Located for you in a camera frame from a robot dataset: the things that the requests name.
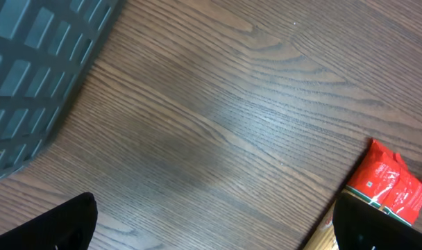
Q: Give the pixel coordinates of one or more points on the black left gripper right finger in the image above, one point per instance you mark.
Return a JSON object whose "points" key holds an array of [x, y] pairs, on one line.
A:
{"points": [[359, 226]]}

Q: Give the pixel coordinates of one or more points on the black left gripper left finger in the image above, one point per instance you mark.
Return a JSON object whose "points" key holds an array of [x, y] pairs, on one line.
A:
{"points": [[69, 226]]}

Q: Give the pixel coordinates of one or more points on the red orange snack bag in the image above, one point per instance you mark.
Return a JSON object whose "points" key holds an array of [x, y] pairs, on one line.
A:
{"points": [[383, 181]]}

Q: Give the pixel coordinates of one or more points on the grey plastic shopping basket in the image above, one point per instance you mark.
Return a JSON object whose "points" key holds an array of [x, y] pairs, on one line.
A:
{"points": [[46, 50]]}

